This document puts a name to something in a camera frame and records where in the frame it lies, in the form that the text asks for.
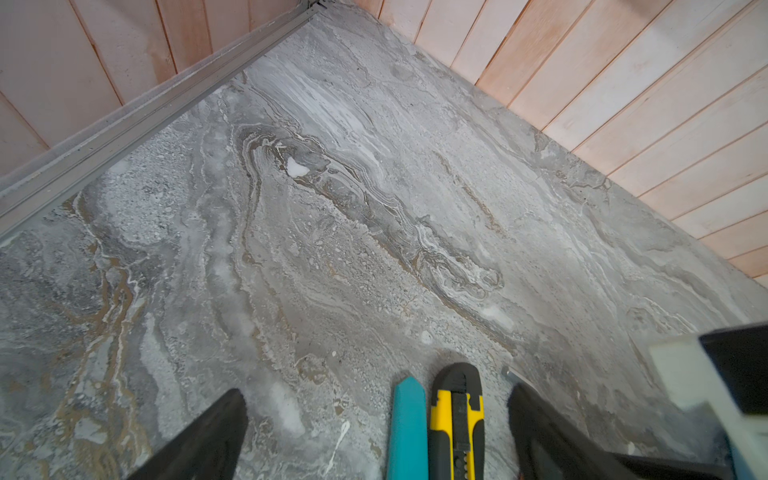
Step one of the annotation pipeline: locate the teal tool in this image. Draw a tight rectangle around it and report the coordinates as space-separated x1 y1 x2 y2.
386 376 429 480

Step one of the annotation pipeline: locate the yellow black utility knife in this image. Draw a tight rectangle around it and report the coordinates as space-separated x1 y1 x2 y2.
428 362 485 480

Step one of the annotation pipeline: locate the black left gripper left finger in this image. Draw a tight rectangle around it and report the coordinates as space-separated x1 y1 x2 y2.
130 388 248 479

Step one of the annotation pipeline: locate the aluminium left wall rail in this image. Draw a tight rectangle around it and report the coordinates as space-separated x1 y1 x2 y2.
1 1 319 237

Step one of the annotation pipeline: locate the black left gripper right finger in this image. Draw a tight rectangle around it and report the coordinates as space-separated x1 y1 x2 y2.
508 384 636 479

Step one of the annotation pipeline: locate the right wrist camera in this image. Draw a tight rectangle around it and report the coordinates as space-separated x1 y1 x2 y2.
649 322 767 479

